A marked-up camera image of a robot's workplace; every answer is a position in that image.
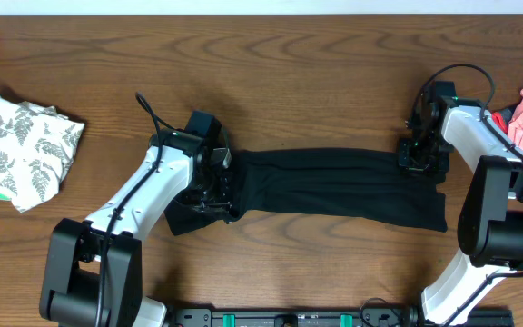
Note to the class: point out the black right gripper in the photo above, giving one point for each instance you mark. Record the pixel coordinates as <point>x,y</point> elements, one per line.
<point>406,162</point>

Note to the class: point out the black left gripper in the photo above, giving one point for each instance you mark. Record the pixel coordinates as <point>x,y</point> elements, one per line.
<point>223,201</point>

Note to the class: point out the black t-shirt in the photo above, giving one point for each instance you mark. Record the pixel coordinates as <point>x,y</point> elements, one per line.
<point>327,181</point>

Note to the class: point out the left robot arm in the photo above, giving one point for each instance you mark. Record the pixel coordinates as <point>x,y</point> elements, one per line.
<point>94,268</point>

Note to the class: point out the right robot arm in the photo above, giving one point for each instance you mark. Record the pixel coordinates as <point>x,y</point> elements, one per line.
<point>490,226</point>

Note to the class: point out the red garment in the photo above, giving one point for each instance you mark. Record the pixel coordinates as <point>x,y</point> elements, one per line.
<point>503,119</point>

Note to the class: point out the white fern-print fabric bag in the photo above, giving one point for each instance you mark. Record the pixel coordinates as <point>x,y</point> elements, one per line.
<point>37,149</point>

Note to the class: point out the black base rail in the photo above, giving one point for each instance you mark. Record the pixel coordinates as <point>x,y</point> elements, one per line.
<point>383,315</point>

